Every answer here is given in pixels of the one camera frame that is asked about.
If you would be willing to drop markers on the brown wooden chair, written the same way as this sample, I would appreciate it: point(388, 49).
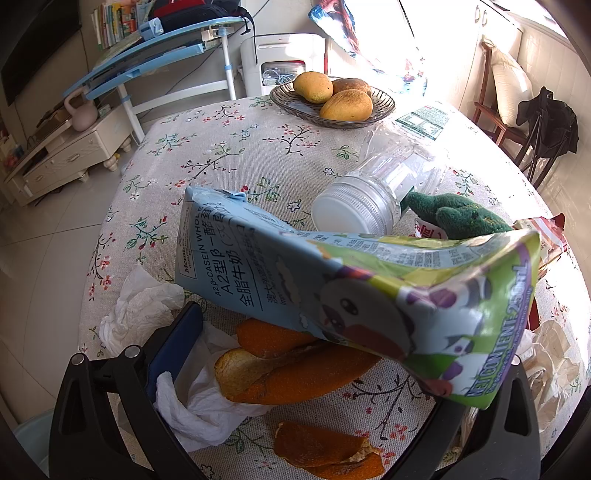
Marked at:
point(489, 120)

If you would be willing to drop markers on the colourful printed hanging cloth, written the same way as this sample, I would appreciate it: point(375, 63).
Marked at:
point(341, 18)

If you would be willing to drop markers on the navy red backpack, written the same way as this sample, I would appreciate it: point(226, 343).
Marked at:
point(184, 11)

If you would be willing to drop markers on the white tissue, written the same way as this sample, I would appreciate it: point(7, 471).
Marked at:
point(203, 406)
point(134, 309)

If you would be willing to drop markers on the brown cardboard box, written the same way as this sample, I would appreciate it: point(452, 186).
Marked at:
point(53, 120)

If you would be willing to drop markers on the red white snack wrapper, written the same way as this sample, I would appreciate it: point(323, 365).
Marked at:
point(549, 235)

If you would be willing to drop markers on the large curled orange peel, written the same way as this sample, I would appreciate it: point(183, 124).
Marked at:
point(277, 383)

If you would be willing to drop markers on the pink kettlebell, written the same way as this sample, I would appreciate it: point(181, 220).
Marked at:
point(83, 117)

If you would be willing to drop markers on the green plush toy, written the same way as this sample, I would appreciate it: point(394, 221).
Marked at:
point(461, 219)

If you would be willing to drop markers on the white pillow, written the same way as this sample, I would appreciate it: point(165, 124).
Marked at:
point(508, 87)

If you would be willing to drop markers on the crumpled clear plastic wrapper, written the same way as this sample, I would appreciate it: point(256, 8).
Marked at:
point(554, 364)

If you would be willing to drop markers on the row of books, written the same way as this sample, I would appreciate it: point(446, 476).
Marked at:
point(115, 21)

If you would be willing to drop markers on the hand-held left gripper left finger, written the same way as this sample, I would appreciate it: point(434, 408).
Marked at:
point(173, 344)

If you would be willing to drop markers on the brown spotted mango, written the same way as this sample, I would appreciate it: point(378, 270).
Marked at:
point(353, 86)

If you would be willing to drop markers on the pale teal waste bin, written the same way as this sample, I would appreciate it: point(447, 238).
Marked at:
point(34, 438)

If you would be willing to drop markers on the blue white study desk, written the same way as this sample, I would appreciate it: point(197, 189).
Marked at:
point(138, 50)

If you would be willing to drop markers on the black folding stand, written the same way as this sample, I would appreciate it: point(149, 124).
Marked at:
point(538, 161)

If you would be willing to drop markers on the flat orange peel piece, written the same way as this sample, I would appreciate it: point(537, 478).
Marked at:
point(304, 447)

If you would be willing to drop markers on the white floor appliance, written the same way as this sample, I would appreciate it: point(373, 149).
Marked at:
point(277, 48)

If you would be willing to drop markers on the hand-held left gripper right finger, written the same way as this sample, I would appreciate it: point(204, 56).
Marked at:
point(489, 443)

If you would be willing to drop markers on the blue green milk carton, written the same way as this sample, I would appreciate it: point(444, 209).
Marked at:
point(323, 267)

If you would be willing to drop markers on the small orange peel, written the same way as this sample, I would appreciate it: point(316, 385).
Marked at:
point(263, 337)

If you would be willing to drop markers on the cream television cabinet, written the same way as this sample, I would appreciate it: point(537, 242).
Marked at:
point(69, 157)

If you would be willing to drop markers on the large yellow mango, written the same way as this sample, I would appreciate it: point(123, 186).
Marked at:
point(346, 106)

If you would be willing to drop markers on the black television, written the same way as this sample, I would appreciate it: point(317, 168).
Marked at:
point(32, 41)

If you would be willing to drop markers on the clear plastic bottle white cap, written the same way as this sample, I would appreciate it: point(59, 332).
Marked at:
point(351, 203)

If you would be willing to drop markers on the white cabinet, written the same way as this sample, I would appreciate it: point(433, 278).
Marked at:
point(498, 27)

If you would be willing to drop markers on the black cloth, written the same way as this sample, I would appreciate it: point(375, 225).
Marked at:
point(549, 120)

